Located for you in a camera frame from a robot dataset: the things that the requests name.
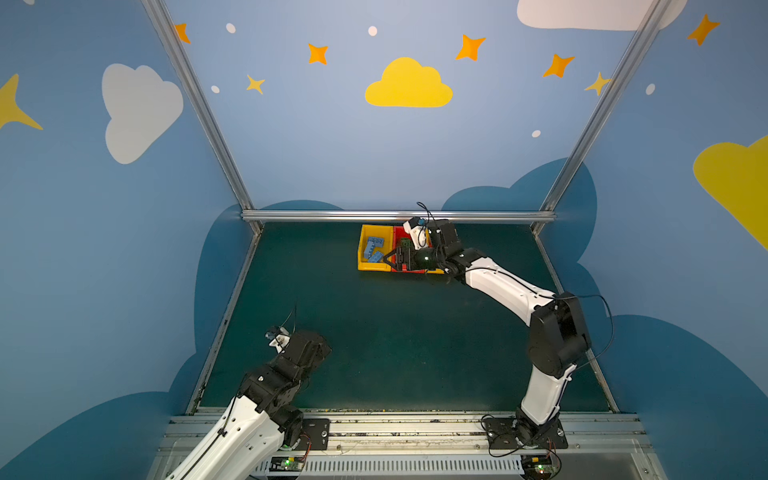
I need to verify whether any light blue lego brick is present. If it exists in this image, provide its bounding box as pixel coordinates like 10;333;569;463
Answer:
363;236;385;263

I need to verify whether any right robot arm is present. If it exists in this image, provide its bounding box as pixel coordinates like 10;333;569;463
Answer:
383;217;592;443

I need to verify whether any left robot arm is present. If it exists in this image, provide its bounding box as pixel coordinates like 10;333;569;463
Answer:
168;326;331;480

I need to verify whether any right yellow plastic bin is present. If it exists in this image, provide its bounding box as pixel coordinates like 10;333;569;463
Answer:
418;224;446;274

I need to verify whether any yellow plastic bin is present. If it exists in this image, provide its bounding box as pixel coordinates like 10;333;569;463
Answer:
418;224;446;274
357;224;394;272

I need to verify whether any red plastic bin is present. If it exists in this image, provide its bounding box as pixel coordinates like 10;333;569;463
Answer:
385;227;427;273

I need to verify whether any left yellow plastic bin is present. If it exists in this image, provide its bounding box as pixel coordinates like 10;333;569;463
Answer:
357;224;394;272

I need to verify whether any left green circuit board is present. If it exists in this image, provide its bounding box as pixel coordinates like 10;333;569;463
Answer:
269;457;305;473

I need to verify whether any green circuit board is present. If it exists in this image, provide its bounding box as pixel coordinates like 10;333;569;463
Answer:
520;455;558;480
269;457;305;473

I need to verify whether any right green circuit board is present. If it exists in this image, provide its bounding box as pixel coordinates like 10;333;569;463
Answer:
520;455;558;480

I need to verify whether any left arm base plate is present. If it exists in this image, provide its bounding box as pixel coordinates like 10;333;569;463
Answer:
282;418;330;452

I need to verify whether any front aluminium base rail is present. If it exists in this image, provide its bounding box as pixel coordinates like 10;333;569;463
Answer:
143;410;667;480

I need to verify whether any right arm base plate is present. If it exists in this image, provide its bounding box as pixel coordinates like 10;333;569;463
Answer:
480;414;569;452

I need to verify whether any right aluminium frame post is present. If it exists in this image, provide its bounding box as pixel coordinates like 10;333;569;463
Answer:
539;0;673;222

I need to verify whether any aluminium frame post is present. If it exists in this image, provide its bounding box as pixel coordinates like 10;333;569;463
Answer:
539;0;673;222
141;0;254;212

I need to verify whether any left aluminium frame post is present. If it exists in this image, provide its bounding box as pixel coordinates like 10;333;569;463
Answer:
141;0;254;212

